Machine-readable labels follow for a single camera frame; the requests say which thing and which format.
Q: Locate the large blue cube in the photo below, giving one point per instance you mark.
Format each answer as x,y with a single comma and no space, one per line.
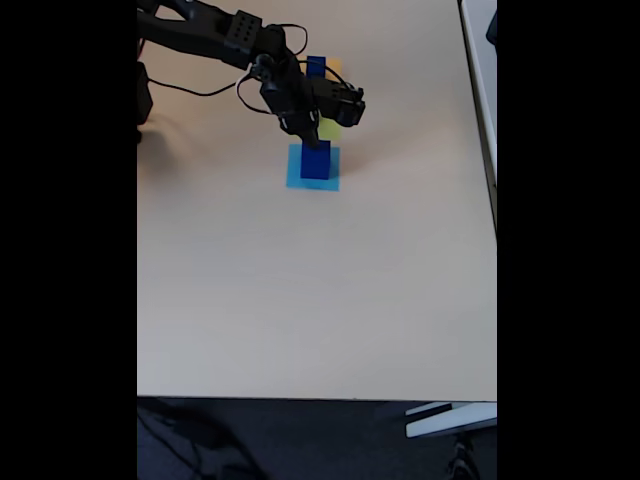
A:
315,162

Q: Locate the medium blue cube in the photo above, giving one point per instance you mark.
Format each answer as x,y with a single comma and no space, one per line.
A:
316,66

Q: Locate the green paper square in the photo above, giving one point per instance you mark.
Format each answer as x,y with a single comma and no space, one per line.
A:
331,131

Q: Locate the light blue paper square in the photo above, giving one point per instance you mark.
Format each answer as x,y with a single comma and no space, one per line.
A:
320,185

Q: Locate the orange paper square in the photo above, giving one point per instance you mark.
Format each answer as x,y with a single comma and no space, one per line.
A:
335,65

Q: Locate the white neighbouring desk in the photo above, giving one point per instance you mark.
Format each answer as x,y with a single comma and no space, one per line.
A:
482,75

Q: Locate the dark object on desk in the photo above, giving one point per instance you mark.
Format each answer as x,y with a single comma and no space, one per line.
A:
493,27

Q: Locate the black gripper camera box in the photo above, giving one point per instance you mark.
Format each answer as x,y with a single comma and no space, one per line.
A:
345,102

